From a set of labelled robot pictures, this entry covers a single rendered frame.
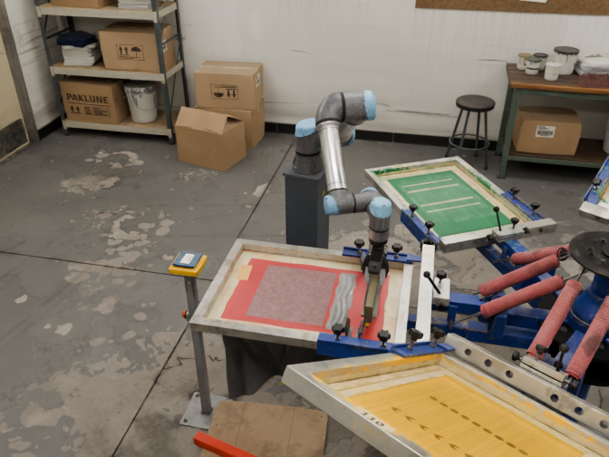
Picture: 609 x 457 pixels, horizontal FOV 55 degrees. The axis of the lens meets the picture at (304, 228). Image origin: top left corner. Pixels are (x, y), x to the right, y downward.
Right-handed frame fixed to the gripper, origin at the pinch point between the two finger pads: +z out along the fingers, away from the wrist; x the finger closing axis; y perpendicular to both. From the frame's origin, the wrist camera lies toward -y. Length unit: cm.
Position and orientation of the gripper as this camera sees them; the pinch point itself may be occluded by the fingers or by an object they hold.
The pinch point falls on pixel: (374, 284)
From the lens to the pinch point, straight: 229.0
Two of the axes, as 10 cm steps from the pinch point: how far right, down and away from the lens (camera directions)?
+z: 0.0, 8.5, 5.3
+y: 2.1, -5.2, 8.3
